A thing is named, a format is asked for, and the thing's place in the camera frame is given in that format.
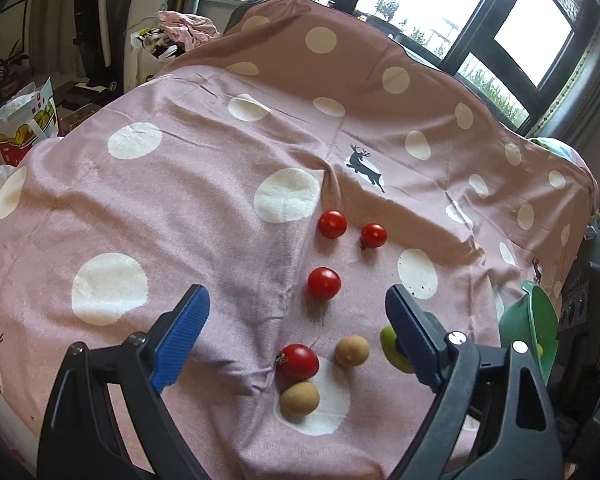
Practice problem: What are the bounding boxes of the framed plant picture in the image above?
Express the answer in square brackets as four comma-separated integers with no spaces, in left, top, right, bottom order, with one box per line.
[0,0,31,106]

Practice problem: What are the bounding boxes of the black upright vacuum cleaner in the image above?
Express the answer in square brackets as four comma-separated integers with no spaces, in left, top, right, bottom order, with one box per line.
[72,0,118,93]

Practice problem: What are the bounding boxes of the red yellow shopping bag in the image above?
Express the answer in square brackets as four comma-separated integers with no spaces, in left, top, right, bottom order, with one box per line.
[0,77,61,168]

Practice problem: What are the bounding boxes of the brown cardboard box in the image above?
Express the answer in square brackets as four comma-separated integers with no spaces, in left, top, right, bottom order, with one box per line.
[55,80,112,136]

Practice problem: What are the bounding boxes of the pale blue cloth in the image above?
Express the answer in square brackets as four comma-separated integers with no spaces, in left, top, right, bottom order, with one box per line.
[527,135,588,166]

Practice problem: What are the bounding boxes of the green plastic basin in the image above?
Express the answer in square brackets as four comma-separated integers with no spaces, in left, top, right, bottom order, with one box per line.
[498,281,561,396]

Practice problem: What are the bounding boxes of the red cherry tomato with stem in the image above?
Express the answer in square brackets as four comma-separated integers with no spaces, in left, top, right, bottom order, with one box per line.
[360,223,388,251]

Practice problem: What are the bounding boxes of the pink clothes pile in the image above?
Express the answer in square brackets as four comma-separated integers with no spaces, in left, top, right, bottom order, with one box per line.
[157,10,223,53]

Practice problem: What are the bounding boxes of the brown longan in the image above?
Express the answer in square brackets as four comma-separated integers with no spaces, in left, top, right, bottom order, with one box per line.
[280,381,320,417]
[334,335,370,367]

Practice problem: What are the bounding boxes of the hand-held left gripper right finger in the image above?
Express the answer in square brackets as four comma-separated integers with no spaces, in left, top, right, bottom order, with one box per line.
[385,284,566,480]

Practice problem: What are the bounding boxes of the white patterned bag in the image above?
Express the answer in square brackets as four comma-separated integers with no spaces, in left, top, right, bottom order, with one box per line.
[125,27,181,93]

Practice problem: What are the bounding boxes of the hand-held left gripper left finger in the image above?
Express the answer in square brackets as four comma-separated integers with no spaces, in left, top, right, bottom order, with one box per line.
[36,284,212,480]

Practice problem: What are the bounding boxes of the pink polka dot cloth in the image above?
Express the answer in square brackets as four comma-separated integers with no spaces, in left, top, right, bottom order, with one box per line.
[0,0,598,466]

